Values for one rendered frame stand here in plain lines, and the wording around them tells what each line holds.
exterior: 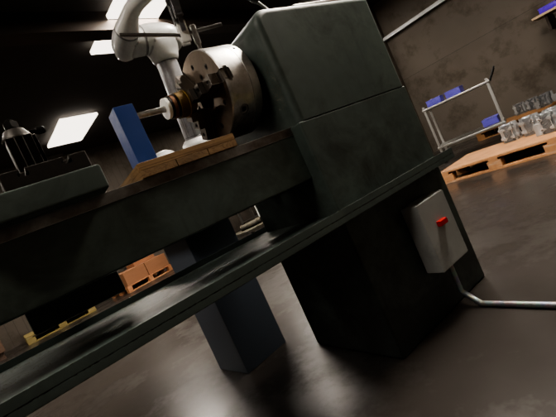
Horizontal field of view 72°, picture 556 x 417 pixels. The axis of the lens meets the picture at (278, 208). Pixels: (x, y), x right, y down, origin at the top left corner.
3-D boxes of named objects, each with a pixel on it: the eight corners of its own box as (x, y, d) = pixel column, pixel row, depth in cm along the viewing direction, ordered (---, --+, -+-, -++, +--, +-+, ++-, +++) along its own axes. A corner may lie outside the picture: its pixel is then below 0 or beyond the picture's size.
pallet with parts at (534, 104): (564, 105, 584) (557, 87, 582) (554, 114, 535) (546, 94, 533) (491, 131, 665) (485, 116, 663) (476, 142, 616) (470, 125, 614)
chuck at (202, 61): (222, 142, 153) (194, 63, 147) (266, 127, 128) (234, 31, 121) (203, 149, 148) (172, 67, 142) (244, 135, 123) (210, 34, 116)
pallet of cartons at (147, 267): (160, 272, 849) (147, 246, 845) (177, 268, 781) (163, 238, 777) (109, 299, 772) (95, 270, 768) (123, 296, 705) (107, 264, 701)
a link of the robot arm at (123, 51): (107, 18, 161) (137, 15, 169) (103, 45, 176) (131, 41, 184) (121, 45, 161) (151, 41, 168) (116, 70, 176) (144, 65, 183)
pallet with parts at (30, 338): (88, 310, 744) (81, 295, 742) (98, 309, 686) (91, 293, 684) (23, 343, 670) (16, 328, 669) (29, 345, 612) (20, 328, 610)
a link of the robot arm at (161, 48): (188, 186, 195) (223, 172, 207) (201, 184, 182) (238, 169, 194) (127, 32, 180) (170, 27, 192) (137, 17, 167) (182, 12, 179)
